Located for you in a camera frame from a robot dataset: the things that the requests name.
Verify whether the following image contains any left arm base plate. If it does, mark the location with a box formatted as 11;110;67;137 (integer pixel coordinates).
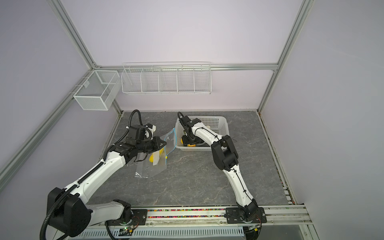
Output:
119;209;148;227

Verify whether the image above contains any white plastic basket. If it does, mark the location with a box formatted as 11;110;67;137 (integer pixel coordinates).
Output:
174;115;231;152

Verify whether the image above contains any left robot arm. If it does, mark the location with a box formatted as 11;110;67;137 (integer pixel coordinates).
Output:
39;118;167;240

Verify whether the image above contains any clear zip top bag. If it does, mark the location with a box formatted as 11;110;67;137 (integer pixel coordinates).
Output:
135;128;177;179

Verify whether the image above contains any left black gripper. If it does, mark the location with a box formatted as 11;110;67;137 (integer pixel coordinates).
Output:
136;136;167;154

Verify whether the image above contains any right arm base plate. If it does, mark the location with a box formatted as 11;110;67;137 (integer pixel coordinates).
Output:
224;207;267;224

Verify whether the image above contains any white wire wall rack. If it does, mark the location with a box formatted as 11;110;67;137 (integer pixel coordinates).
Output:
121;62;212;95

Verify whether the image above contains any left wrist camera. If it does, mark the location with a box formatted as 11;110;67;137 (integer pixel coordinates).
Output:
146;124;157;135

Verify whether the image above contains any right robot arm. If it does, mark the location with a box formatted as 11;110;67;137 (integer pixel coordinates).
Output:
178;112;267;224

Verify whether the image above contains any white vent grille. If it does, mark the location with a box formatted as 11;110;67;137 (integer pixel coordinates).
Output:
71;226;246;240

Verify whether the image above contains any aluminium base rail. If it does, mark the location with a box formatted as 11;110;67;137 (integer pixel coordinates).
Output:
58;204;313;230

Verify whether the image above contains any white mesh wall box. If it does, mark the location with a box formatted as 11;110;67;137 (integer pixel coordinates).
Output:
74;70;121;111

